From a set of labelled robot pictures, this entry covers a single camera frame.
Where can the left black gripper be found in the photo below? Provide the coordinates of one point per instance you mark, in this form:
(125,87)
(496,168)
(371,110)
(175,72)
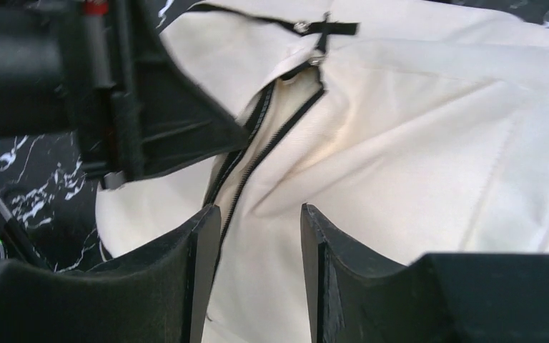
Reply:
(55,76)

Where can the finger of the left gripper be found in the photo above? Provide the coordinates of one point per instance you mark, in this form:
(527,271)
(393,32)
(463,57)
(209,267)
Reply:
(171,122)

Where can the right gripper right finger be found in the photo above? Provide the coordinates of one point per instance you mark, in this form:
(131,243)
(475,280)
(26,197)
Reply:
(355,294)

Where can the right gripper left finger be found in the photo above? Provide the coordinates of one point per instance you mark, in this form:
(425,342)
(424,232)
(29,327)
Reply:
(158,292)

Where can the beige backpack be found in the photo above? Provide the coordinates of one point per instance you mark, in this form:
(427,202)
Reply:
(416,126)

